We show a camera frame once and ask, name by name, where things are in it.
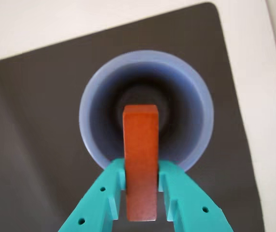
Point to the dark grey mat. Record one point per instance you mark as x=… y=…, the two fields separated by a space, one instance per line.
x=44 y=125

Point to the lavender blue plastic pot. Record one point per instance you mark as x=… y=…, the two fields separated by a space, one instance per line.
x=145 y=101

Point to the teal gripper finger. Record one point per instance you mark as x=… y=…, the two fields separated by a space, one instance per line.
x=97 y=203
x=191 y=205

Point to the orange wooden block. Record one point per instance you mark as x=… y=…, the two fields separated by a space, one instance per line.
x=141 y=162

